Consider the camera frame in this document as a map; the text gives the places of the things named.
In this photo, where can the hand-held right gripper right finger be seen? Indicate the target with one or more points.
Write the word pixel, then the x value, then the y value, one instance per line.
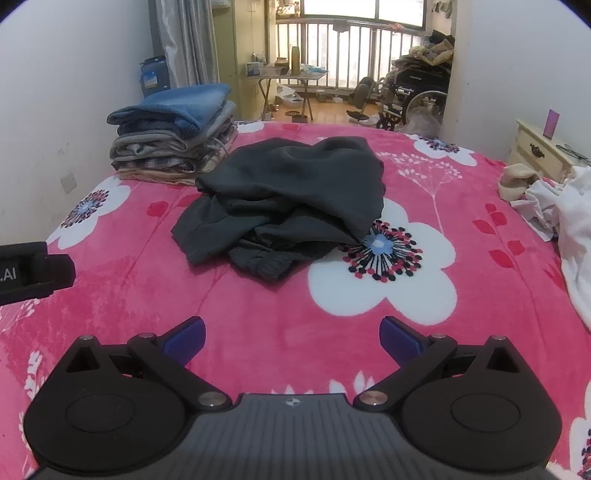
pixel 399 344

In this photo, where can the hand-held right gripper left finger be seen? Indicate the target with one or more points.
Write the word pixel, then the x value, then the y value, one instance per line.
pixel 187 344

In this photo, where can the dark grey pants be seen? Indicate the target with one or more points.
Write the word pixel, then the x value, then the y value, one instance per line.
pixel 286 194

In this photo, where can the stack of folded clothes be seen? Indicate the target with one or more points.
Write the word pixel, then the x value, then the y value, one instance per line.
pixel 175 138

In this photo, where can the beige clothes heap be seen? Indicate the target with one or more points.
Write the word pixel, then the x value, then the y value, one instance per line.
pixel 434 50

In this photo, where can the pink floral blanket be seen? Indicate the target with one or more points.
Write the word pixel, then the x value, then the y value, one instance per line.
pixel 277 314

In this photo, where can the beige cloth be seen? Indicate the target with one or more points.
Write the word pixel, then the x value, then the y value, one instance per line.
pixel 515 177

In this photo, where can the white garment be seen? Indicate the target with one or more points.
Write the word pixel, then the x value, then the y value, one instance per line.
pixel 577 221

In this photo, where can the blue water jug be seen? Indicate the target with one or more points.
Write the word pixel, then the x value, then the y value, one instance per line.
pixel 152 76

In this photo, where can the cream nightstand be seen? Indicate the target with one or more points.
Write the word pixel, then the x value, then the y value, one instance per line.
pixel 535 147

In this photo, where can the black eyeglasses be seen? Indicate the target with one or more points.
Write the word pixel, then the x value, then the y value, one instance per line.
pixel 572 152

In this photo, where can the black wheelchair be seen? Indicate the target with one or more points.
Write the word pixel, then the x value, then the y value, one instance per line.
pixel 420 78

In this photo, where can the purple card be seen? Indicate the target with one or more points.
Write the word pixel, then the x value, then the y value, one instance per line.
pixel 551 124

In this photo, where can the folding table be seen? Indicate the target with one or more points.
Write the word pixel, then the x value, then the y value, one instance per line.
pixel 277 77

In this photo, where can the grey curtain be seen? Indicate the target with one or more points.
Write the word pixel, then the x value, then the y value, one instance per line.
pixel 184 41

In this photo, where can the light blue plastic bag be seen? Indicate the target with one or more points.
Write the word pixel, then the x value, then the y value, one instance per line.
pixel 314 70

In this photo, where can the green bottle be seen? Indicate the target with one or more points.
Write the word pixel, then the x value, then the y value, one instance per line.
pixel 295 60

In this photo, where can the pale tall cabinet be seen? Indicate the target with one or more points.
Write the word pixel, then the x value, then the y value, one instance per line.
pixel 249 37

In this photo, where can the balcony railing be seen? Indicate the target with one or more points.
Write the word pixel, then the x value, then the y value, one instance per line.
pixel 304 19

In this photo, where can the balcony window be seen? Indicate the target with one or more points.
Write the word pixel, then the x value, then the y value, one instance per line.
pixel 341 9

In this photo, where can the wall switch plate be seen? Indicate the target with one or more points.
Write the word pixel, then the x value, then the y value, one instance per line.
pixel 69 183

